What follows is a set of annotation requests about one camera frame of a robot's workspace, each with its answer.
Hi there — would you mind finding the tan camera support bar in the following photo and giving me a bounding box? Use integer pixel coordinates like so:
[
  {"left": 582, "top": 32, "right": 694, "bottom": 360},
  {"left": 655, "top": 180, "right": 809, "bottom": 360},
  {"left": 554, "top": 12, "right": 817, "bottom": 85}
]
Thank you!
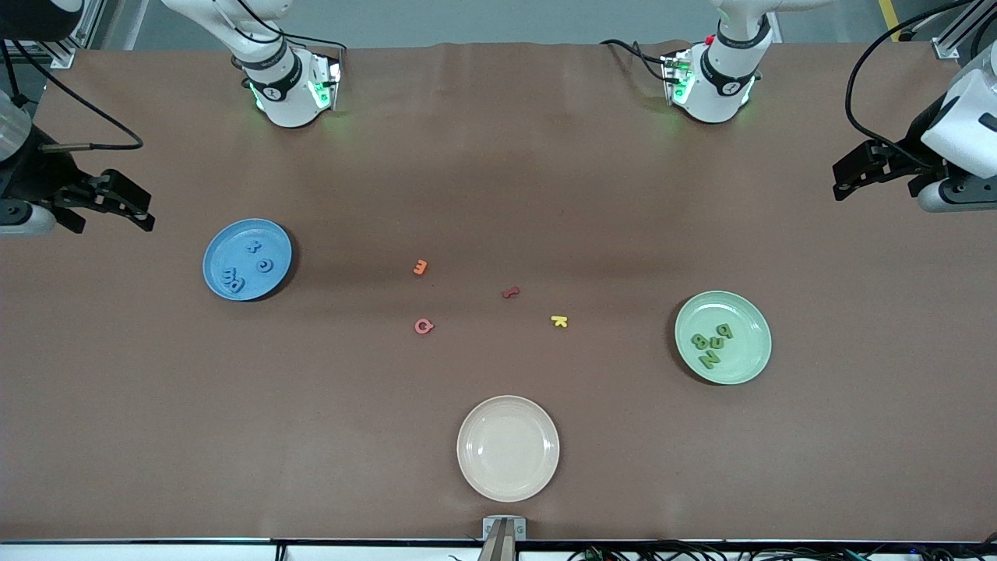
[{"left": 477, "top": 520, "right": 519, "bottom": 561}]

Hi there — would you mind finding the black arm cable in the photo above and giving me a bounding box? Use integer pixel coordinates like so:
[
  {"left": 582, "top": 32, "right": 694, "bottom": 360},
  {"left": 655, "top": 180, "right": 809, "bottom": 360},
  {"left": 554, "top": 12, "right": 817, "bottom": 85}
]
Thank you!
[
  {"left": 844, "top": 0, "right": 974, "bottom": 168},
  {"left": 0, "top": 39, "right": 145, "bottom": 150}
]

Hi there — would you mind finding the blue plate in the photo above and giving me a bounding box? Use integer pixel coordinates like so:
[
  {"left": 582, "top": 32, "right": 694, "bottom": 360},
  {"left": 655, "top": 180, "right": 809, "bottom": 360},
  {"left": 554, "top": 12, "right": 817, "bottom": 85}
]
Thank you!
[{"left": 203, "top": 218, "right": 294, "bottom": 302}]

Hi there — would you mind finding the white table edge rail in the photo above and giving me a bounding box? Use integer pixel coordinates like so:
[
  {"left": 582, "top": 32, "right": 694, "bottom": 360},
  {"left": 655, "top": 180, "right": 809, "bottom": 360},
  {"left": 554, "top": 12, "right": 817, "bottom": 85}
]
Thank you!
[{"left": 0, "top": 540, "right": 997, "bottom": 561}]

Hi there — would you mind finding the cream white plate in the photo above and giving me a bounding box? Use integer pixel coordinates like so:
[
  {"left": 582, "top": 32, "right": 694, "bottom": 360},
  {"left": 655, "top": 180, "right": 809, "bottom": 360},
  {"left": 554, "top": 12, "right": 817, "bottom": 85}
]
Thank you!
[{"left": 456, "top": 395, "right": 561, "bottom": 503}]

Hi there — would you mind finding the arm base connector block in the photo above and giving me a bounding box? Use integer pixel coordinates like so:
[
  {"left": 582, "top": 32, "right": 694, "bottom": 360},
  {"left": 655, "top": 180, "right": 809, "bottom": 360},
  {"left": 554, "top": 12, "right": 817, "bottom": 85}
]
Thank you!
[
  {"left": 662, "top": 51, "right": 694, "bottom": 106},
  {"left": 308, "top": 53, "right": 342, "bottom": 111}
]

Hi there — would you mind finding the black cable bundle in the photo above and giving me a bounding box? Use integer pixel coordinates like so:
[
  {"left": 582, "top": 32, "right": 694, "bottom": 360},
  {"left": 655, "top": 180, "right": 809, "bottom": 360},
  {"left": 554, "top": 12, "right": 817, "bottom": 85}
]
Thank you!
[{"left": 569, "top": 542, "right": 997, "bottom": 561}]

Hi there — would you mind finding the brown table cover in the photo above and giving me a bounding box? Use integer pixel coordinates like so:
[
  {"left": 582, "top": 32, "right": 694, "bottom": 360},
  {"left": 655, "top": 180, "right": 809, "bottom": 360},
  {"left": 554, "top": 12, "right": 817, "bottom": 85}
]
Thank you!
[{"left": 0, "top": 41, "right": 997, "bottom": 544}]

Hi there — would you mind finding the aluminium frame post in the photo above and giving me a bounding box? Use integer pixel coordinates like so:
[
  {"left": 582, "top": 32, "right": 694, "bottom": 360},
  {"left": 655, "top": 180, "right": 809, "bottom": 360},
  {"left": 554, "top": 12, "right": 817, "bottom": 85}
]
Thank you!
[
  {"left": 931, "top": 0, "right": 997, "bottom": 59},
  {"left": 35, "top": 0, "right": 106, "bottom": 69}
]

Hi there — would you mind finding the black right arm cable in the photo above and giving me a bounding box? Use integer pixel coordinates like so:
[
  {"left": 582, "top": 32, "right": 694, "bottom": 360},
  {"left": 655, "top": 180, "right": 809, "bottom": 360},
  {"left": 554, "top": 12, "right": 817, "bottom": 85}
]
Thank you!
[{"left": 0, "top": 39, "right": 145, "bottom": 150}]

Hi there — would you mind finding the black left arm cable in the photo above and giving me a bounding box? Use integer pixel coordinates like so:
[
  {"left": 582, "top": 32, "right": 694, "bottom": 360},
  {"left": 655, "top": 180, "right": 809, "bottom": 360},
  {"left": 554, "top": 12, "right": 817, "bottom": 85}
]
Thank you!
[{"left": 844, "top": 0, "right": 974, "bottom": 168}]

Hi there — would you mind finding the light green plate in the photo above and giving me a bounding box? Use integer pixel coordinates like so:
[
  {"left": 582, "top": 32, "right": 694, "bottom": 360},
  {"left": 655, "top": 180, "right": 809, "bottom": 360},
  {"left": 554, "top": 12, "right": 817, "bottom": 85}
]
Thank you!
[{"left": 675, "top": 291, "right": 773, "bottom": 386}]

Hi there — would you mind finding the black base cable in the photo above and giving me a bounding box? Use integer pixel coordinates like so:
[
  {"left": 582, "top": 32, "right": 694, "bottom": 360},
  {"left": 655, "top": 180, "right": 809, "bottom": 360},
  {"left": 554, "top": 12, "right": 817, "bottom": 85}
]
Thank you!
[
  {"left": 234, "top": 0, "right": 349, "bottom": 51},
  {"left": 600, "top": 37, "right": 678, "bottom": 83}
]

